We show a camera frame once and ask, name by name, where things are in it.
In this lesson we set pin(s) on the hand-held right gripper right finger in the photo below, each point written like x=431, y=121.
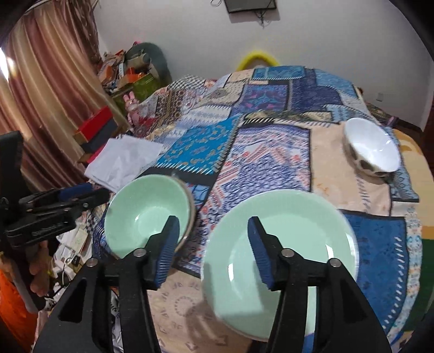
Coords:
x=259, y=253

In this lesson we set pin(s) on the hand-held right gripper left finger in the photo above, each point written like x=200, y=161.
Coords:
x=166, y=253

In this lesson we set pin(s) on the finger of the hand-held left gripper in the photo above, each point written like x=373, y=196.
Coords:
x=73, y=192
x=84, y=202

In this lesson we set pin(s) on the green bowl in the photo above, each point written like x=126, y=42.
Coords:
x=142, y=207

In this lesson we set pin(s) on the green plate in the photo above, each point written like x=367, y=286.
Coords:
x=305, y=220

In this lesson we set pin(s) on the person's left hand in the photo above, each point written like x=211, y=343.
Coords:
x=39, y=271

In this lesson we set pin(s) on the white paper card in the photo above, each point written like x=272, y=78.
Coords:
x=80, y=237

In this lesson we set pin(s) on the white folded cloth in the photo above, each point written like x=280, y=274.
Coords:
x=122, y=159

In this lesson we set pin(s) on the dark grey box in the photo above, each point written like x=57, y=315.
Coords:
x=101, y=139

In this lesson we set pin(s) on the red box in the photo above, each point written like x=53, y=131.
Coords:
x=95, y=122

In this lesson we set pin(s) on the person's orange clothing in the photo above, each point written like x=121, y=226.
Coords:
x=12, y=305

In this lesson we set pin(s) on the patchwork printed blanket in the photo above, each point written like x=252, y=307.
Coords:
x=271, y=152

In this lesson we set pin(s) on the pink doll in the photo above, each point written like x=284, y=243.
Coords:
x=130, y=103

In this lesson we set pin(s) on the brown curtain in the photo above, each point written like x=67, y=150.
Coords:
x=51, y=85

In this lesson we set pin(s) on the green patterned box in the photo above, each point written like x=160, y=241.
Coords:
x=139, y=86

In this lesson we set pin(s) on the pile of cardboard clutter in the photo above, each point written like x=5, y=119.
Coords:
x=117, y=66

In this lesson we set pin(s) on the white spotted bowl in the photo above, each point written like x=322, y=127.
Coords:
x=369, y=142

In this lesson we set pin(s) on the grey-green round cushion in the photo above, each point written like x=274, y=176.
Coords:
x=157, y=61

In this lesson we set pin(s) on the white wall socket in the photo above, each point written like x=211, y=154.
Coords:
x=380, y=97

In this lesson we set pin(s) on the wall television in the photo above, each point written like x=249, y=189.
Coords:
x=251, y=4

